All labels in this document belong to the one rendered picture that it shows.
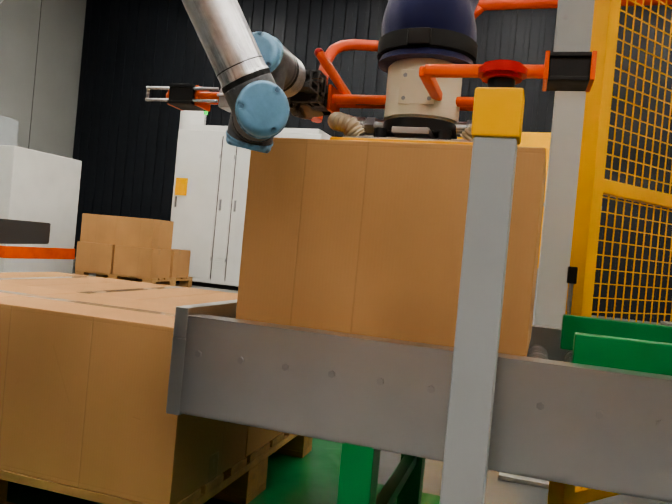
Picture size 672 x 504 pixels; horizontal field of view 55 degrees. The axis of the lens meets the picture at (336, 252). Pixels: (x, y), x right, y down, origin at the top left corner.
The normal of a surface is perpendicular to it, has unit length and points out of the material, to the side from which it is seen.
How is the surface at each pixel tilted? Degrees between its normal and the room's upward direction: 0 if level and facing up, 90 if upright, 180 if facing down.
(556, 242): 90
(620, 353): 90
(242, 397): 90
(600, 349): 90
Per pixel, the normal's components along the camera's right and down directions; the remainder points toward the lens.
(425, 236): -0.31, -0.02
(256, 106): 0.26, 0.16
